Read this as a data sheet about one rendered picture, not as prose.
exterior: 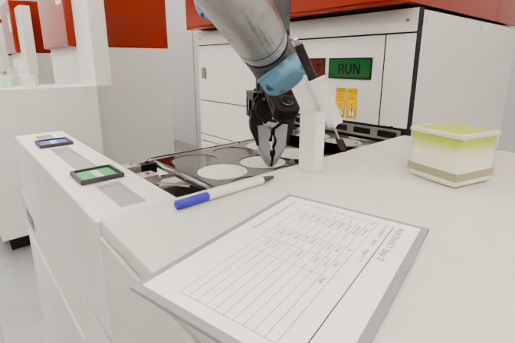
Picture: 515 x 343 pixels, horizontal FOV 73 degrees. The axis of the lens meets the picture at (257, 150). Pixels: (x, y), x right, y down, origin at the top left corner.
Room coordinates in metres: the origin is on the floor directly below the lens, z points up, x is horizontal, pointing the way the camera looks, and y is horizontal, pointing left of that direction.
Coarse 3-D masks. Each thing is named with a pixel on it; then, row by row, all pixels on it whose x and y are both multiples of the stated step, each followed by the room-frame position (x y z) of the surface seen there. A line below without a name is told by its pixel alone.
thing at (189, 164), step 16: (240, 144) 0.91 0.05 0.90; (288, 144) 0.91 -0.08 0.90; (160, 160) 0.75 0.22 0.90; (176, 160) 0.76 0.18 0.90; (192, 160) 0.76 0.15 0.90; (208, 160) 0.76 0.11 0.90; (224, 160) 0.75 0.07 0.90; (240, 160) 0.76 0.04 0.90; (288, 160) 0.75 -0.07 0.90; (192, 176) 0.64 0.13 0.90; (240, 176) 0.64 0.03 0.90
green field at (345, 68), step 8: (336, 64) 0.86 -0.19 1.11; (344, 64) 0.85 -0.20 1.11; (352, 64) 0.83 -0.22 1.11; (360, 64) 0.81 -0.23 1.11; (368, 64) 0.80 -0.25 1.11; (336, 72) 0.86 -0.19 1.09; (344, 72) 0.84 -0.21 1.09; (352, 72) 0.83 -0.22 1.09; (360, 72) 0.81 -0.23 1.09; (368, 72) 0.80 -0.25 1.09
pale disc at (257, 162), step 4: (256, 156) 0.79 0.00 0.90; (260, 156) 0.79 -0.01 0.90; (244, 160) 0.75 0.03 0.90; (248, 160) 0.75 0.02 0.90; (252, 160) 0.75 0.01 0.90; (256, 160) 0.75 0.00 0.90; (260, 160) 0.75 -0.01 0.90; (280, 160) 0.75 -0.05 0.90; (244, 164) 0.72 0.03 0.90; (248, 164) 0.72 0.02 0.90; (252, 164) 0.72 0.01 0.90; (256, 164) 0.72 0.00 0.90; (260, 164) 0.72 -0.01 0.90; (264, 164) 0.72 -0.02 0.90; (276, 164) 0.72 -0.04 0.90; (280, 164) 0.72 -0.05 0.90
